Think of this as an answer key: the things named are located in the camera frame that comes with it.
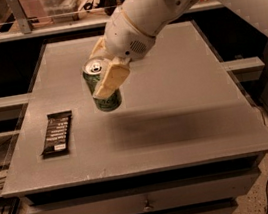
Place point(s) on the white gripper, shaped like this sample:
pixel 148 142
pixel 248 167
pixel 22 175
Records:
pixel 125 38

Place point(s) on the green soda can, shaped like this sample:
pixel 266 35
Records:
pixel 106 99

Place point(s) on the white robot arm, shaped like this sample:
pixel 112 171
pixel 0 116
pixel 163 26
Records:
pixel 150 16

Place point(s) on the black rxbar chocolate bar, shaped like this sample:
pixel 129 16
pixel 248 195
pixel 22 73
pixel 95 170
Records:
pixel 57 134

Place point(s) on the clear plastic container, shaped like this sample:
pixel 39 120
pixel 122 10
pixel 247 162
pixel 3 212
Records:
pixel 61 10

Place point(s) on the grey drawer cabinet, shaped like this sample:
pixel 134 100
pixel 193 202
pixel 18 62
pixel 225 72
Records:
pixel 210 194

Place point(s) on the metal shelf rail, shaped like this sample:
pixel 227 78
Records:
pixel 20 18

